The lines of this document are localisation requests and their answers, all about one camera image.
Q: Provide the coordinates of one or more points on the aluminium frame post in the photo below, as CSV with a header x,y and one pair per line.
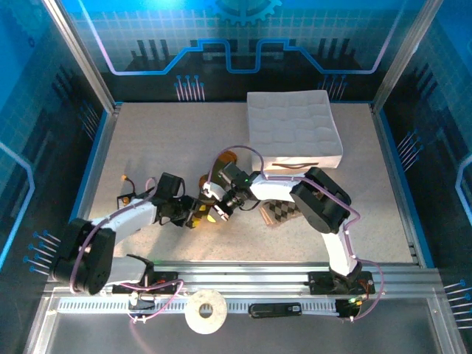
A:
x,y
83,55
405,55

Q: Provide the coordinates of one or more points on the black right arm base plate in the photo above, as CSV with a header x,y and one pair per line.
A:
x,y
317,282

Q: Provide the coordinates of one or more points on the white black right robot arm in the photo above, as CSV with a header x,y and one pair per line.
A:
x,y
273,188

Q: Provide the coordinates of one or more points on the black rectangular device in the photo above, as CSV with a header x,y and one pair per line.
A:
x,y
269,310

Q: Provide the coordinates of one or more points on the white tape roll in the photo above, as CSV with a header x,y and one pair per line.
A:
x,y
193,313

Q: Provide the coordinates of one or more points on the yellow battery connector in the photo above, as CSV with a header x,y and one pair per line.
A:
x,y
126,178

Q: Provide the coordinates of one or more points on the brown beige argyle sock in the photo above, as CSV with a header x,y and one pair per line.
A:
x,y
282,214

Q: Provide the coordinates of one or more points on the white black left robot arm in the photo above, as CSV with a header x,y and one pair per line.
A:
x,y
129,217

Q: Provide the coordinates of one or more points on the black controller box with LED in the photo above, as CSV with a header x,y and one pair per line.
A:
x,y
344,309

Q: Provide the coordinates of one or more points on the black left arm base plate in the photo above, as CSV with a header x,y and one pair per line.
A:
x,y
166,276

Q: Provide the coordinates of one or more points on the black controller box white plug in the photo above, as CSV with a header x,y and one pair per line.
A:
x,y
145,305

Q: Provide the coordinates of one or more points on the grey front platform panel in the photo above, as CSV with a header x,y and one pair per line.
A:
x,y
295,335

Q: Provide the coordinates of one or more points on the aluminium front rail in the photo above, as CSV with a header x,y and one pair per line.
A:
x,y
239,276

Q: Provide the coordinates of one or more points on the aluminium side rail blue trim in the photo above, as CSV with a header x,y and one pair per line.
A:
x,y
99,166
398,184

